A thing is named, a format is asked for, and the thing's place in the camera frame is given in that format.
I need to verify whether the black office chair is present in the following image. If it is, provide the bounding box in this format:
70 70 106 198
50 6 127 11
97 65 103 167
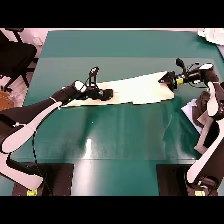
0 28 39 93

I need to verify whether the brown garment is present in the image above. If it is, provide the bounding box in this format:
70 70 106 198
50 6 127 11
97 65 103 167
194 90 216 129

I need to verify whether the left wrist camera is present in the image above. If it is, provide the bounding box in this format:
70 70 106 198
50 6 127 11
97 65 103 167
87 66 101 89

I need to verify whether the white shirt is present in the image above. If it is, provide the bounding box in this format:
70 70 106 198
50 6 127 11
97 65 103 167
62 70 176 109

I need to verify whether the beige garment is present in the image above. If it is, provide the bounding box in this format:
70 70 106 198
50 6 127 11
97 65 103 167
194 116 215 155

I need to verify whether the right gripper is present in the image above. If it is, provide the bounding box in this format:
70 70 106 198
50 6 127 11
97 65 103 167
158 70 184 91

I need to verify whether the white garment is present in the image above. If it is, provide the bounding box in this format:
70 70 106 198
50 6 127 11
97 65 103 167
196 28 224 46
180 98 201 126

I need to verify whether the black cable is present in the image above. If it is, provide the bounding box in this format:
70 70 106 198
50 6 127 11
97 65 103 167
31 130 54 197

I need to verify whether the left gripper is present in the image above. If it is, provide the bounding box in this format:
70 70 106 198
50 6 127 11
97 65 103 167
84 87 115 102

